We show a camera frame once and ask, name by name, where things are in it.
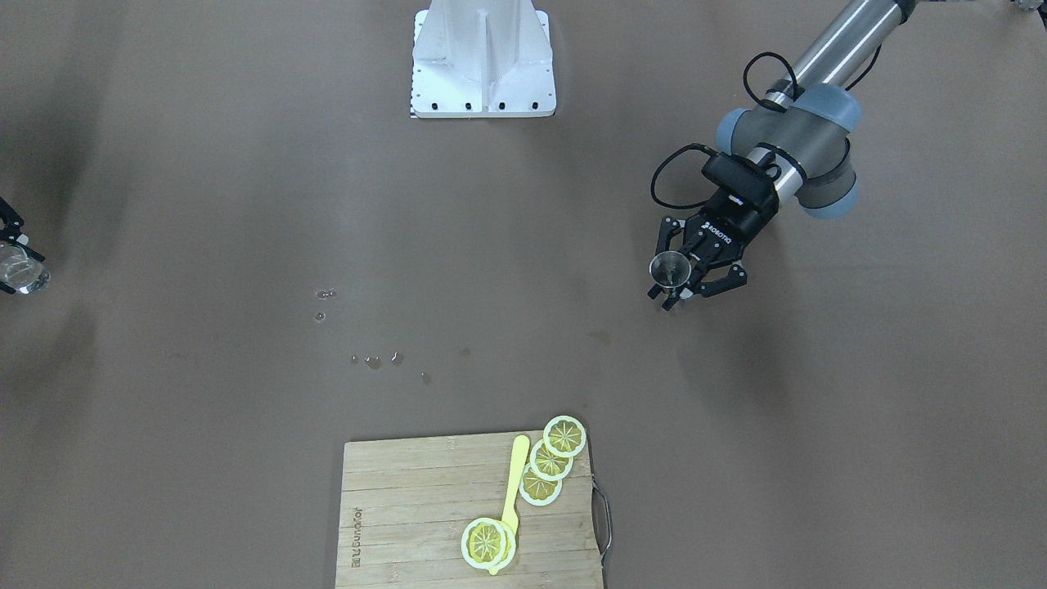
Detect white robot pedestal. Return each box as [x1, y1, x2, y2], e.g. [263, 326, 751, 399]
[409, 1, 557, 119]

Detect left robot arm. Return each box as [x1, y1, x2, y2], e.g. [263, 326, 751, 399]
[648, 1, 916, 309]

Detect outer lemon slice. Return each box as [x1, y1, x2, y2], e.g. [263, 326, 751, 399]
[542, 415, 588, 458]

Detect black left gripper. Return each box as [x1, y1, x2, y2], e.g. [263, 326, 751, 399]
[647, 190, 778, 312]

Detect middle lemon slice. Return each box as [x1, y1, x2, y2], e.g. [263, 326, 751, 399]
[528, 441, 573, 482]

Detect bamboo cutting board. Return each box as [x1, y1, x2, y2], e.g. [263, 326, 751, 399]
[334, 432, 606, 588]

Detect lemon slice near spoon handle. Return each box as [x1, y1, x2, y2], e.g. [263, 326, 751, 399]
[519, 467, 564, 506]

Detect lemon slice on spoon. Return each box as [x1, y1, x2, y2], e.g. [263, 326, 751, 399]
[460, 517, 517, 575]

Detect steel jigger measuring cup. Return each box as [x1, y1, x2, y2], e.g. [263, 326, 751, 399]
[649, 250, 693, 292]

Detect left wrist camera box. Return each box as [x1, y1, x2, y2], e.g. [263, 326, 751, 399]
[701, 152, 780, 220]

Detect clear glass cup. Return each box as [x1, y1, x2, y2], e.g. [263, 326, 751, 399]
[1, 241, 50, 295]

